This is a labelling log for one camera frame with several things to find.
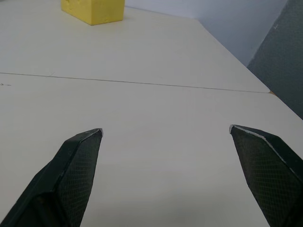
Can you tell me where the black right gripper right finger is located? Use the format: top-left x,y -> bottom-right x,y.
229,124 -> 303,227

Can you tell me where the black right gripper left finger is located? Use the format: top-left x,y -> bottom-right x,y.
0,128 -> 104,227

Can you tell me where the dark grey fabric panel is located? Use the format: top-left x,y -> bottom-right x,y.
246,0 -> 303,121

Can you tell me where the yellow foam block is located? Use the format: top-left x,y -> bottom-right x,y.
60,0 -> 125,26

